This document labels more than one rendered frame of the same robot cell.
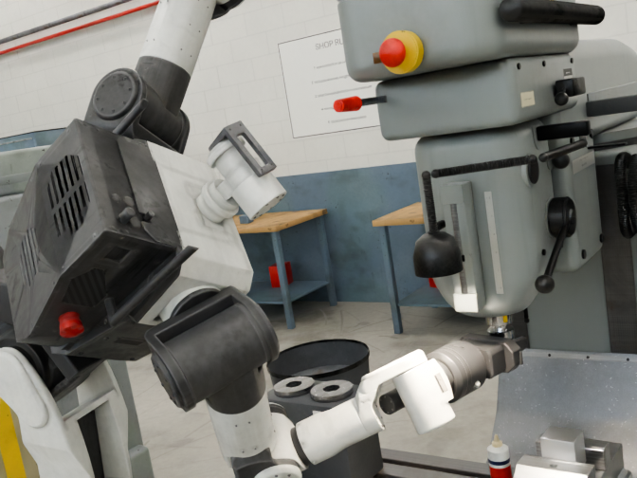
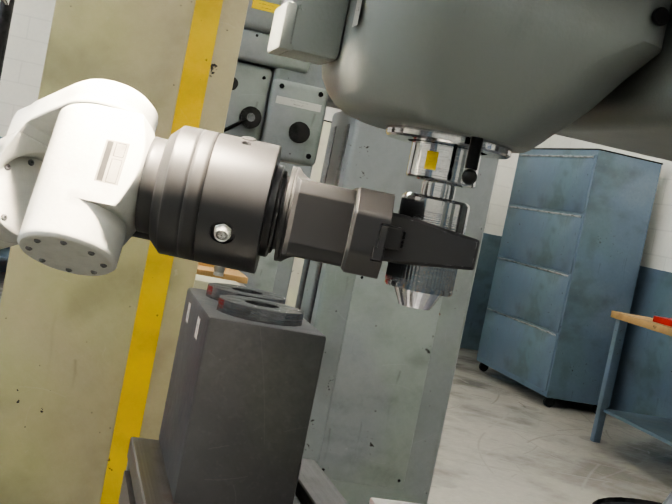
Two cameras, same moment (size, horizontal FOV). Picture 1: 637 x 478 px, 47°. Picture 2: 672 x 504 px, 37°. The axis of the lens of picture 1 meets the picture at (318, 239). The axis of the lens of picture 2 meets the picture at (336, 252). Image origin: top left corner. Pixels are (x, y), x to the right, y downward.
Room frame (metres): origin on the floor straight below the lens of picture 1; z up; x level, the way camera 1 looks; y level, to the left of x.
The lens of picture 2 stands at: (0.69, -0.68, 1.26)
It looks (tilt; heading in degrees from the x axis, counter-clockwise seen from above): 3 degrees down; 39
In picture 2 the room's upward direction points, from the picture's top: 11 degrees clockwise
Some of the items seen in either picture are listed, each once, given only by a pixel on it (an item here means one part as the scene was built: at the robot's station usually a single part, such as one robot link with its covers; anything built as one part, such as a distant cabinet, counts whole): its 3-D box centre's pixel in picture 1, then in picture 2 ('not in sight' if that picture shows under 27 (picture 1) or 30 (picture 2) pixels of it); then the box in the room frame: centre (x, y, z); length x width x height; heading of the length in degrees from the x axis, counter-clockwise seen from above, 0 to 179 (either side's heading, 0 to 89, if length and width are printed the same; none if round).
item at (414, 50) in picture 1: (402, 52); not in sight; (1.08, -0.16, 1.76); 0.06 x 0.02 x 0.06; 54
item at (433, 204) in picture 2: (500, 330); (435, 205); (1.27, -0.30, 1.26); 0.05 x 0.05 x 0.01
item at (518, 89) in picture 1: (482, 95); not in sight; (1.30, -0.32, 1.68); 0.34 x 0.24 x 0.10; 144
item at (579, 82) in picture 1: (564, 91); not in sight; (1.24, -0.44, 1.66); 0.12 x 0.04 x 0.04; 144
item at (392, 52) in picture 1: (393, 52); not in sight; (1.06, -0.15, 1.76); 0.04 x 0.03 x 0.04; 54
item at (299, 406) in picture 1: (319, 430); (236, 387); (1.49, 0.06, 1.03); 0.22 x 0.12 x 0.20; 53
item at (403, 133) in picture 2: not in sight; (448, 141); (1.27, -0.30, 1.31); 0.09 x 0.09 x 0.01
